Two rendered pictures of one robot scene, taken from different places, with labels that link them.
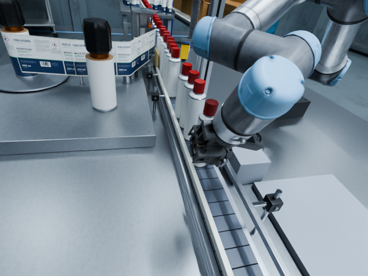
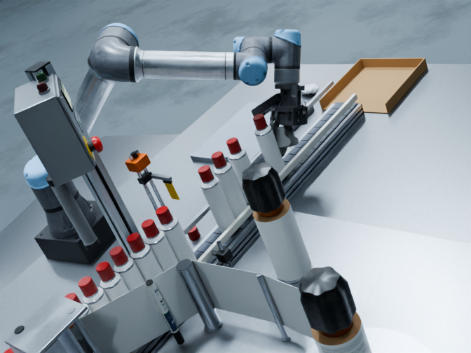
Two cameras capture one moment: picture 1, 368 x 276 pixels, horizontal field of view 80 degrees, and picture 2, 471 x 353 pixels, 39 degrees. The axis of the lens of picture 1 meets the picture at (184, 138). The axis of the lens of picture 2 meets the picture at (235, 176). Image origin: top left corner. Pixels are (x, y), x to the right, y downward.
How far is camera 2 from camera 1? 1.98 m
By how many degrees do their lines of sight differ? 87
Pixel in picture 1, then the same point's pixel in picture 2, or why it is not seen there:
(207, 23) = (258, 58)
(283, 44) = (255, 39)
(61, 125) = (366, 246)
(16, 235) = (443, 179)
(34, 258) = (435, 165)
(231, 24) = (251, 52)
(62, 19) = not seen: outside the picture
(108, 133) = (326, 222)
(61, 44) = (282, 288)
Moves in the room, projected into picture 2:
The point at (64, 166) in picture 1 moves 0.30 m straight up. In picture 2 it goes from (388, 223) to (361, 125)
